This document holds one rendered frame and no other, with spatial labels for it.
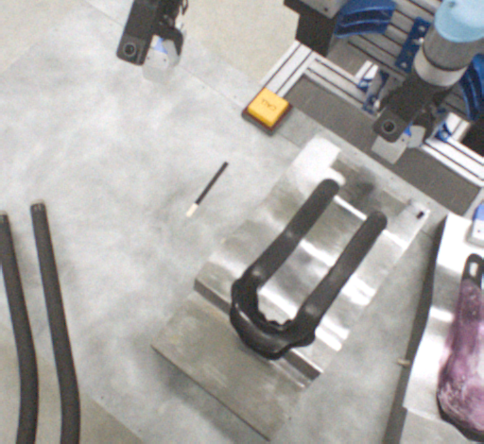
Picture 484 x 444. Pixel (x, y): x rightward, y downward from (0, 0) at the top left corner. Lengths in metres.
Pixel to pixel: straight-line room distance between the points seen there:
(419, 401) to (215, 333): 0.36
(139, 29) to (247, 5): 1.47
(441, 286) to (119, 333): 0.59
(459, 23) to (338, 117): 1.18
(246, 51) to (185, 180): 1.20
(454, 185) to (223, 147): 0.95
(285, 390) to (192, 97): 0.63
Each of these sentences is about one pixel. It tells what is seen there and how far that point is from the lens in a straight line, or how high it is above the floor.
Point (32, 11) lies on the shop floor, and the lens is 2.58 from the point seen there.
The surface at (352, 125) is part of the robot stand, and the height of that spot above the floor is 0.21.
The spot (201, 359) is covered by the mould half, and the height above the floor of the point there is 0.86.
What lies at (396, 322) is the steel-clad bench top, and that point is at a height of 0.80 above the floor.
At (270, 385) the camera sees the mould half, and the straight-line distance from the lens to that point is 1.10.
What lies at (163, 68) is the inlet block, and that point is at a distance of 1.20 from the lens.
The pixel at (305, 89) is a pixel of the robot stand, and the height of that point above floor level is 0.21.
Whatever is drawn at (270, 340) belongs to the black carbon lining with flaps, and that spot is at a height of 0.87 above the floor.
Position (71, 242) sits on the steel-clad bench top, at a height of 0.80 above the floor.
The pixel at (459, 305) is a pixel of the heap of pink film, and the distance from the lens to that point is 1.16.
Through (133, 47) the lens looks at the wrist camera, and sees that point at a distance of 1.07.
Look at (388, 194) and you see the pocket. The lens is 1.23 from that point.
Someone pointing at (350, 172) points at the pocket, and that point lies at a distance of 1.23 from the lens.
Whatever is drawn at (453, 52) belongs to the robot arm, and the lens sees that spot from 0.94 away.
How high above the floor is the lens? 1.95
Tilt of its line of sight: 68 degrees down
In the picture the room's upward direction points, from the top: 7 degrees clockwise
